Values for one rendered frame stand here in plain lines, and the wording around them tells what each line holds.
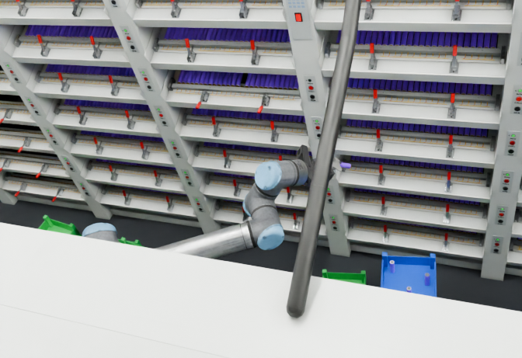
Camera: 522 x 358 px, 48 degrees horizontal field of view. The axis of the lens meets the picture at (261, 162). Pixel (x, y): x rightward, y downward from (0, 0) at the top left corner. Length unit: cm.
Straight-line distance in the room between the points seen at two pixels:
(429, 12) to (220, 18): 71
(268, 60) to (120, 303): 145
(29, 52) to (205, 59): 85
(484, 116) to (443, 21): 42
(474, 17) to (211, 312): 135
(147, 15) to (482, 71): 119
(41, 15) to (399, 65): 141
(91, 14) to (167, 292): 168
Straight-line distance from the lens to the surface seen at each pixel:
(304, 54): 208
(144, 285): 89
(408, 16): 194
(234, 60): 223
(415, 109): 219
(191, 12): 218
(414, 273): 240
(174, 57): 235
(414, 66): 206
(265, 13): 207
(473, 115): 217
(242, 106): 234
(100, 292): 91
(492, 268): 282
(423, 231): 277
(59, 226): 325
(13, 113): 320
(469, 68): 204
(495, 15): 193
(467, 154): 231
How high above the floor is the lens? 241
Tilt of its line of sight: 44 degrees down
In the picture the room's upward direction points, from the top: 16 degrees counter-clockwise
